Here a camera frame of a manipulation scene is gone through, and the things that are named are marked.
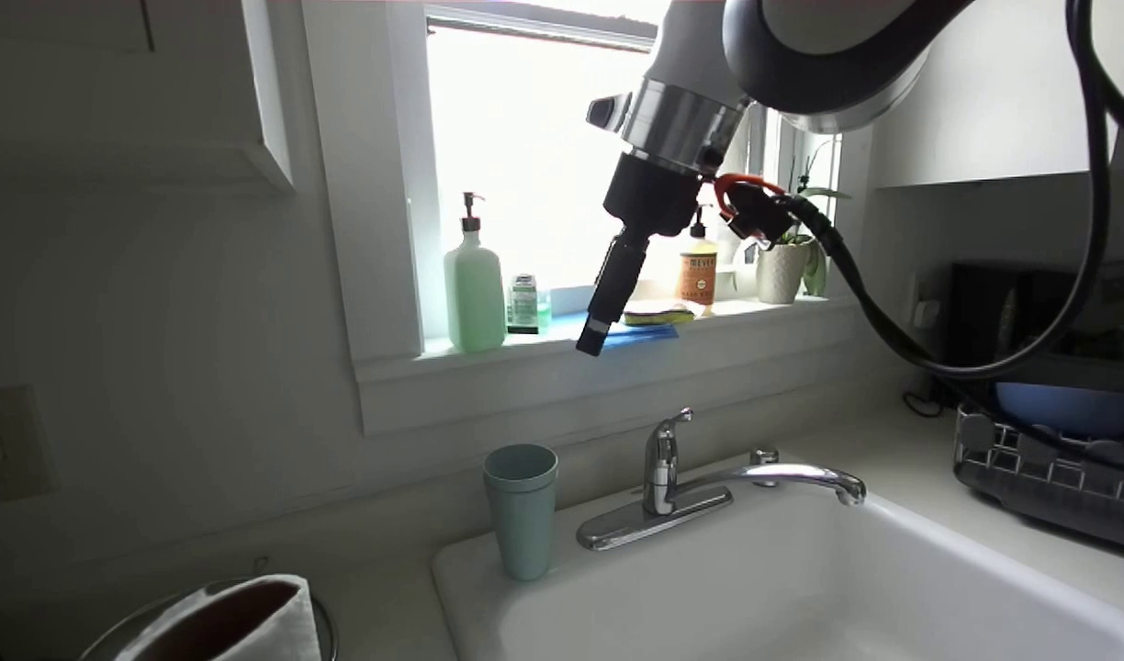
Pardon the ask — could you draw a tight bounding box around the yellow sponge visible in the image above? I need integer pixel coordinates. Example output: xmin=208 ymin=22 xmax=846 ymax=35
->
xmin=622 ymin=292 xmax=708 ymax=331

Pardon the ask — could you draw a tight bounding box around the white upper cabinet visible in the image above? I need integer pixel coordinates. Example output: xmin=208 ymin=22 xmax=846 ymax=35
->
xmin=867 ymin=0 xmax=1124 ymax=193

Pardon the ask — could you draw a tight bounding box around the white wall cabinet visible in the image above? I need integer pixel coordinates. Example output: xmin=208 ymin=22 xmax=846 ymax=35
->
xmin=0 ymin=0 xmax=297 ymax=198

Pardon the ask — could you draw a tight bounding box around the teal plastic cup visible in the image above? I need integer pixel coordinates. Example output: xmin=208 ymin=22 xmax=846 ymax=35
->
xmin=485 ymin=486 xmax=563 ymax=589
xmin=482 ymin=440 xmax=563 ymax=495

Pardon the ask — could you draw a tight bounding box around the white framed window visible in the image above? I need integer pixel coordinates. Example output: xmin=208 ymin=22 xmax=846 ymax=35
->
xmin=297 ymin=0 xmax=858 ymax=371

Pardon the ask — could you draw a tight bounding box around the orange cable connector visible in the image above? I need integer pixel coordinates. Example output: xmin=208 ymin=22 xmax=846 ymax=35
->
xmin=708 ymin=171 xmax=798 ymax=246

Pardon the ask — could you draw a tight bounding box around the white ceramic sink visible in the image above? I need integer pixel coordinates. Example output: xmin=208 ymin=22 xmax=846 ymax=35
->
xmin=430 ymin=469 xmax=1124 ymax=661

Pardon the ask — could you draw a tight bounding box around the green soap pump bottle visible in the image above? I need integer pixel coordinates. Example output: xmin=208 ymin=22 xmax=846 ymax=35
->
xmin=442 ymin=187 xmax=512 ymax=358

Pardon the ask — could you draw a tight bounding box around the chrome faucet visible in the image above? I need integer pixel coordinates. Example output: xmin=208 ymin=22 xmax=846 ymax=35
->
xmin=574 ymin=402 xmax=870 ymax=554

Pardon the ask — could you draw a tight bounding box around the orchid in white pot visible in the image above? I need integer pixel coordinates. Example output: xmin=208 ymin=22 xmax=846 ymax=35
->
xmin=739 ymin=180 xmax=851 ymax=308

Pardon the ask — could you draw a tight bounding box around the small green glass jar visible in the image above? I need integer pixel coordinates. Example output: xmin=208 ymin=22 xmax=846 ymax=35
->
xmin=502 ymin=270 xmax=552 ymax=342

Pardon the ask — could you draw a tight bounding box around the blue bowl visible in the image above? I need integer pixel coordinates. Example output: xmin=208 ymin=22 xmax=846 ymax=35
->
xmin=993 ymin=379 xmax=1124 ymax=440

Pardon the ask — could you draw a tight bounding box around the blue cloth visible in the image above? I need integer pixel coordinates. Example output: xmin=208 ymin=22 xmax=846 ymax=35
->
xmin=544 ymin=305 xmax=683 ymax=355

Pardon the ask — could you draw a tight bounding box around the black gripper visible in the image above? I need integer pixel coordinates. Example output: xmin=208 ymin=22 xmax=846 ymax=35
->
xmin=574 ymin=150 xmax=708 ymax=358

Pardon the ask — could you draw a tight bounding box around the black box appliance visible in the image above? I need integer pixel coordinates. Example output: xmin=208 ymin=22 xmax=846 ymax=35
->
xmin=924 ymin=253 xmax=1124 ymax=416

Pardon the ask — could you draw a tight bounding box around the amber soap pump bottle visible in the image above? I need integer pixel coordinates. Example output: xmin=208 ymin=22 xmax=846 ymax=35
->
xmin=673 ymin=235 xmax=725 ymax=308

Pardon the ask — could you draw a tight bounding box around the wire dish rack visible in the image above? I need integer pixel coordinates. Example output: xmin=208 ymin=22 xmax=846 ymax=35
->
xmin=949 ymin=409 xmax=1124 ymax=563

